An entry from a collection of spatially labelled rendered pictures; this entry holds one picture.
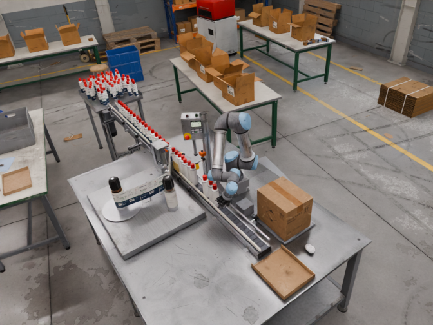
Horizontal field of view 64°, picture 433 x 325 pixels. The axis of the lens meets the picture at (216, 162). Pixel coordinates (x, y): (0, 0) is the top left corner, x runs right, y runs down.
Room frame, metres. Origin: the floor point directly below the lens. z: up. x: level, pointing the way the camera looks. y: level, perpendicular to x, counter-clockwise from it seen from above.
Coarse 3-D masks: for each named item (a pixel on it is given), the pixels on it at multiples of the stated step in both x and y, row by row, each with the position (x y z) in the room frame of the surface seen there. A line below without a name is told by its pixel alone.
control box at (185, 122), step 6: (192, 114) 2.36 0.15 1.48; (198, 114) 2.35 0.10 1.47; (186, 120) 2.30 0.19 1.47; (192, 120) 2.29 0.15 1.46; (198, 120) 2.29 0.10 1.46; (186, 126) 2.30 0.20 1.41; (186, 132) 2.30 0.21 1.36; (192, 138) 2.29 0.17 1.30; (198, 138) 2.29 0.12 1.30; (204, 138) 2.29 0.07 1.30
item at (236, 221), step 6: (198, 186) 2.22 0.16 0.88; (210, 204) 1.99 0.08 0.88; (222, 210) 1.91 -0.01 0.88; (228, 210) 1.90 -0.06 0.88; (222, 216) 1.85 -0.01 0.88; (228, 216) 1.84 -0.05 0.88; (234, 216) 1.84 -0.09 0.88; (228, 222) 1.78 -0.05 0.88; (234, 222) 1.77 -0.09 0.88; (240, 222) 1.77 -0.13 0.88; (234, 228) 1.72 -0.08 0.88; (240, 228) 1.71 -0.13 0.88; (246, 228) 1.71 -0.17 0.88; (240, 234) 1.66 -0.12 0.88; (246, 234) 1.65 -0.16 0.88; (252, 234) 1.65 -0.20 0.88; (246, 240) 1.60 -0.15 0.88; (252, 240) 1.60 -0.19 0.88; (258, 240) 1.59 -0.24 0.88; (258, 246) 1.53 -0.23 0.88; (264, 246) 1.53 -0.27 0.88; (258, 252) 1.49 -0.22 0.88
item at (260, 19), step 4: (256, 4) 7.48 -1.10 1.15; (260, 4) 7.52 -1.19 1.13; (256, 8) 7.48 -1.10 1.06; (260, 8) 7.51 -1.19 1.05; (264, 8) 7.15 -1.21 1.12; (268, 8) 7.19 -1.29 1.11; (272, 8) 7.23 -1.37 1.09; (252, 12) 7.39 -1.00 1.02; (256, 12) 7.48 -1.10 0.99; (260, 12) 7.52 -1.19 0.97; (264, 12) 7.16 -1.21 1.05; (268, 12) 7.19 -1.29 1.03; (252, 16) 7.24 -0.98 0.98; (256, 16) 7.15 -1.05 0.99; (260, 16) 7.15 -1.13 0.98; (264, 16) 7.16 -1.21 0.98; (268, 16) 7.20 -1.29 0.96; (256, 20) 7.28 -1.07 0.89; (260, 20) 7.15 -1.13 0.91; (264, 20) 7.16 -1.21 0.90; (268, 20) 7.20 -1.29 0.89; (256, 24) 7.28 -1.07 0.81; (260, 24) 7.15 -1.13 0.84; (264, 24) 7.16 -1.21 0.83; (268, 24) 7.20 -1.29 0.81
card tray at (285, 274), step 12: (276, 252) 1.51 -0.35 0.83; (288, 252) 1.49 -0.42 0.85; (252, 264) 1.41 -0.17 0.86; (264, 264) 1.42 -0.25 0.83; (276, 264) 1.41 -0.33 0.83; (288, 264) 1.40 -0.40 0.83; (300, 264) 1.39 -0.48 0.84; (264, 276) 1.31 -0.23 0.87; (276, 276) 1.33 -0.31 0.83; (288, 276) 1.32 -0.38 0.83; (300, 276) 1.31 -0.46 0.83; (312, 276) 1.28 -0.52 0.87; (276, 288) 1.22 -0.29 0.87; (288, 288) 1.23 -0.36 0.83
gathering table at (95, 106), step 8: (128, 96) 4.17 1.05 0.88; (88, 104) 4.07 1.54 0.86; (96, 104) 4.00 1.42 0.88; (112, 104) 3.96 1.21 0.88; (88, 112) 4.37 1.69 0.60; (96, 112) 3.80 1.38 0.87; (144, 120) 4.13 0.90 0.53; (96, 128) 4.39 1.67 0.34; (96, 136) 4.37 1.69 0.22; (112, 152) 3.85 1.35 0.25; (112, 160) 3.87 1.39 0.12
